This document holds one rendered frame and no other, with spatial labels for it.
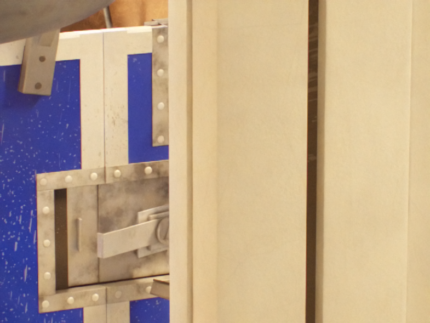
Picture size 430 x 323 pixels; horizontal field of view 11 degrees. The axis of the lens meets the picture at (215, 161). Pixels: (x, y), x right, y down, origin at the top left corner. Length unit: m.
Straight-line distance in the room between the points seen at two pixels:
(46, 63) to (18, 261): 0.18
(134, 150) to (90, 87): 0.07
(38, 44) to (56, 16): 0.68
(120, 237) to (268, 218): 1.17
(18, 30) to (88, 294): 0.79
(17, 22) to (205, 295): 0.44
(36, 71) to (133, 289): 0.23
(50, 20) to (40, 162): 0.72
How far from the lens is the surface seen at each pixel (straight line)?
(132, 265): 2.10
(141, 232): 2.06
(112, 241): 2.03
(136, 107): 2.05
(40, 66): 2.00
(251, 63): 0.85
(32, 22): 1.31
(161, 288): 2.05
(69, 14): 1.32
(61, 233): 2.06
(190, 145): 0.89
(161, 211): 2.08
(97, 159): 2.05
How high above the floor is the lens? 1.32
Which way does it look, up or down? 13 degrees down
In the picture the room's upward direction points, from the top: straight up
